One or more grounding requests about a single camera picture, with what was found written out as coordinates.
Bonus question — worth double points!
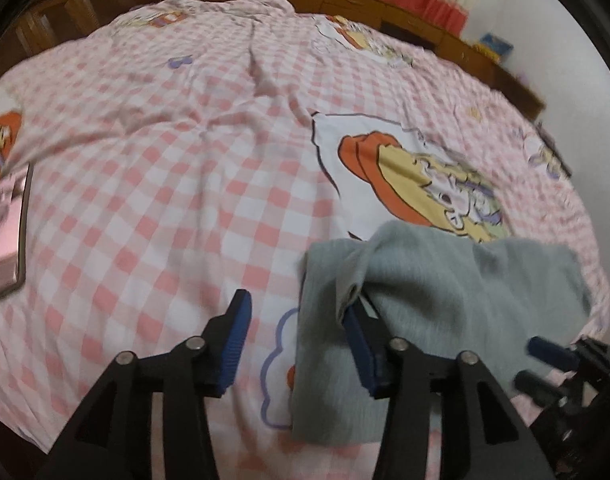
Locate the brown wooden low cabinet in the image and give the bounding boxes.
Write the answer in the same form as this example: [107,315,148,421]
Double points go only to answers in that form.
[183,0,546,121]

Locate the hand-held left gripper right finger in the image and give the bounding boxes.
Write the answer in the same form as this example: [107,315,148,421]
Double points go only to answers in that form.
[342,305,556,480]

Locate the pink checked cartoon duvet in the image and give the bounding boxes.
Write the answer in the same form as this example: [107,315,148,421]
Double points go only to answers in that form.
[0,0,610,480]

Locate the blue book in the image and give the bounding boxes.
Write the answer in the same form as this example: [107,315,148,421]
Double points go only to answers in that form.
[474,32,514,64]

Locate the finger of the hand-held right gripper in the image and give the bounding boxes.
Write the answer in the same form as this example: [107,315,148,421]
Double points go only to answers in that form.
[527,336,582,373]
[515,370,568,408]

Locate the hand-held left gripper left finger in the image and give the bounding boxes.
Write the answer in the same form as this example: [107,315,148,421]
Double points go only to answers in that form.
[35,289,253,480]

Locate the dark wooden headboard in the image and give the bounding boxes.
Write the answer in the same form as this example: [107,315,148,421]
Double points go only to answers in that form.
[0,0,166,86]

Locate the grey pants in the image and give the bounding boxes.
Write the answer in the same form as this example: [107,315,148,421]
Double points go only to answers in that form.
[291,221,593,446]

